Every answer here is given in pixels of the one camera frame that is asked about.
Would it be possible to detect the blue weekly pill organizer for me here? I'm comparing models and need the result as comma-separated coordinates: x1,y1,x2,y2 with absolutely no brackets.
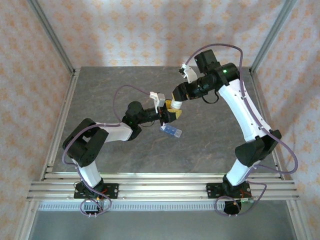
159,123,183,139

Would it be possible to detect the wide aluminium extrusion beam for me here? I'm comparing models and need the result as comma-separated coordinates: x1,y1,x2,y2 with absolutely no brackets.
26,180,301,202

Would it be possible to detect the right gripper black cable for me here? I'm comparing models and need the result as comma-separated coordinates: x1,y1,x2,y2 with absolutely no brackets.
201,89,221,104

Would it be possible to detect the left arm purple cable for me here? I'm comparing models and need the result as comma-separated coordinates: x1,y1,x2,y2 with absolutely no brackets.
61,84,157,217

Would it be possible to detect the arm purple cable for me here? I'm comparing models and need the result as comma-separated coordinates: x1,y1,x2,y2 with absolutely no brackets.
184,43,299,217
61,84,157,217

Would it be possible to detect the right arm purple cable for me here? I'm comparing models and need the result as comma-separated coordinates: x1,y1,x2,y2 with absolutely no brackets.
184,43,299,217

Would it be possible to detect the narrow aluminium extrusion rail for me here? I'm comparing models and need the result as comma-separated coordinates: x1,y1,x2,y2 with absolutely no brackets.
41,171,285,181

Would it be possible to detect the aluminium side rail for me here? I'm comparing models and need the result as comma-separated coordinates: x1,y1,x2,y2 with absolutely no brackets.
39,67,81,180
248,67,293,181

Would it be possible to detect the aluminium frame post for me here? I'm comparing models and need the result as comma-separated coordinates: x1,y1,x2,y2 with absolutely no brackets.
26,0,77,75
249,0,298,75

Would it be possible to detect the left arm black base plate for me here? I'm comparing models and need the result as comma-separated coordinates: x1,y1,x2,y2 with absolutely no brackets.
74,183,119,200

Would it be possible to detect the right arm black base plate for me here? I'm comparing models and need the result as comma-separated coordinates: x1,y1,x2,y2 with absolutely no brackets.
206,183,252,200

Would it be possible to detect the left arm red wire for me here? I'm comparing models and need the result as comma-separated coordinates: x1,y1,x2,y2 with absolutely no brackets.
96,187,110,201

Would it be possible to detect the grey slotted cable duct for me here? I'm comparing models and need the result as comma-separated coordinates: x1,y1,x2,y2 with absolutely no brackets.
37,201,291,212

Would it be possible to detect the aluminium frame leg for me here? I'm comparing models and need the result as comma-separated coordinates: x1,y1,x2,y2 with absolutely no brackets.
286,199,308,240
13,199,38,240

